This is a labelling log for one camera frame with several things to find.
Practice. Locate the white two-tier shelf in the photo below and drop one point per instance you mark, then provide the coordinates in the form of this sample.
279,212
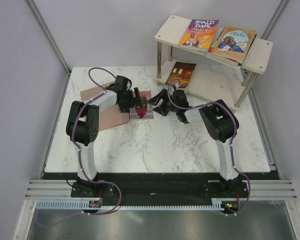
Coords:
211,82

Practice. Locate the orange Othello book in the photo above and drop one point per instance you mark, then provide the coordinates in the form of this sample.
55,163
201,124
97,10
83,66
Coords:
244,38

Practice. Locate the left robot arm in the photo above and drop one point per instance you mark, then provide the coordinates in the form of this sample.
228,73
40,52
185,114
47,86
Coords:
83,121

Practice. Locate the red 13-Storey Treehouse book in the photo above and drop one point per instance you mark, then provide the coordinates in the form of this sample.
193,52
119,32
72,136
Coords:
228,44

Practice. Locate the dark brown Leonard book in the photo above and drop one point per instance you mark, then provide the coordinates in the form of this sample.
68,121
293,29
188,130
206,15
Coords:
182,71

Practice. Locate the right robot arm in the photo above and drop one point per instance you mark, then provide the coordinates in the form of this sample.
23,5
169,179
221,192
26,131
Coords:
221,124

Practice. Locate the white slotted cable duct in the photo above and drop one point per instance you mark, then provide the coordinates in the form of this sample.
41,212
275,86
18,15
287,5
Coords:
94,205

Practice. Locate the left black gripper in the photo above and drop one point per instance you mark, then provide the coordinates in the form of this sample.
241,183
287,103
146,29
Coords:
135,102

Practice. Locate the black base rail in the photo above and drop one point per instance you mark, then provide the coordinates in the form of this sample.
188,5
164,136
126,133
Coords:
162,188

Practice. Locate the Roald Dahl Charlie book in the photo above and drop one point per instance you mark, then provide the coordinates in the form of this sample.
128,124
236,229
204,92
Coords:
199,35

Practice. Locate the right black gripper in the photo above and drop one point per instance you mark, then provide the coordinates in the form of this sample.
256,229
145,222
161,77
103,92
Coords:
164,95

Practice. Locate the grey red illustrated book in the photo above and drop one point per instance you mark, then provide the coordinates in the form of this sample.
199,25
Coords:
145,112

